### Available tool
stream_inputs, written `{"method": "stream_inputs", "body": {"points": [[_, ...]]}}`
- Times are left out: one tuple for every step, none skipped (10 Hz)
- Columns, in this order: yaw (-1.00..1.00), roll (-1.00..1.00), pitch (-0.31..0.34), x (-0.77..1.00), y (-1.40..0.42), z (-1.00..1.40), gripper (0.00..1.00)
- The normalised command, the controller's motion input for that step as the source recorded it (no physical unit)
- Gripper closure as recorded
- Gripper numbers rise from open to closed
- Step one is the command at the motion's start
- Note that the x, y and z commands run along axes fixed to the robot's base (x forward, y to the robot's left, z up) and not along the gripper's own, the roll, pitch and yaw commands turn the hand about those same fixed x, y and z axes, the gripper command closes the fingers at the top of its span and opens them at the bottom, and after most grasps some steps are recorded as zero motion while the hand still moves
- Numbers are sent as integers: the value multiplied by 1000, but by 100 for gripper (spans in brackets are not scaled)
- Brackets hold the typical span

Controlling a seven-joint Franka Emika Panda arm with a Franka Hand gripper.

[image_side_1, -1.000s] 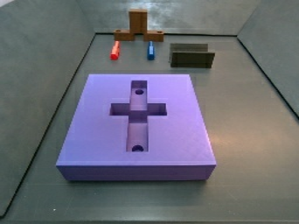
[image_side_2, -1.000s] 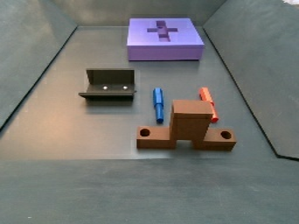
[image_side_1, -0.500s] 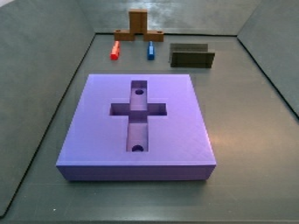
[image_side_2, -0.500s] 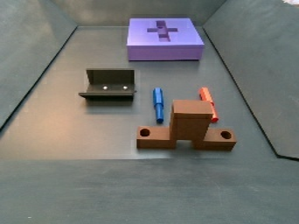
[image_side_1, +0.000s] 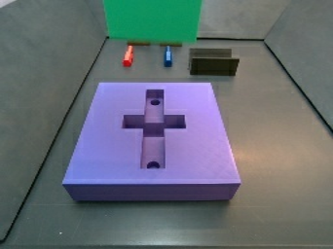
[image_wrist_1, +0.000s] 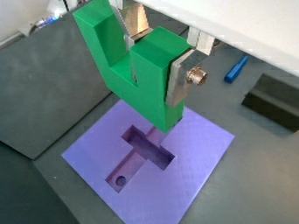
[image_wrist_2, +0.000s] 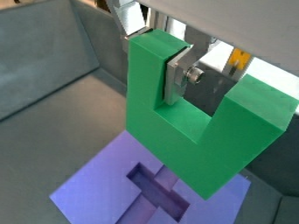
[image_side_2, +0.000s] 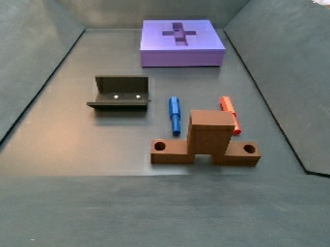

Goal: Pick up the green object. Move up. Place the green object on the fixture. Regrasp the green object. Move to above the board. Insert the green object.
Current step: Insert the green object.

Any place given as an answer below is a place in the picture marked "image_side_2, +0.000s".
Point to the brown T-shaped block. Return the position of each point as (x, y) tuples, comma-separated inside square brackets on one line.
[(210, 133)]

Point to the purple board with cross slot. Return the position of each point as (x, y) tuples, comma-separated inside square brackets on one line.
[(181, 43)]

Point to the red peg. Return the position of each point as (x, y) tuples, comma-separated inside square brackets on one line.
[(228, 106)]

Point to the black fixture bracket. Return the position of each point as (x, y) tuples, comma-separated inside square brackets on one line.
[(122, 92)]

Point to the blue peg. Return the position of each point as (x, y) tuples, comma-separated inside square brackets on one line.
[(174, 112)]

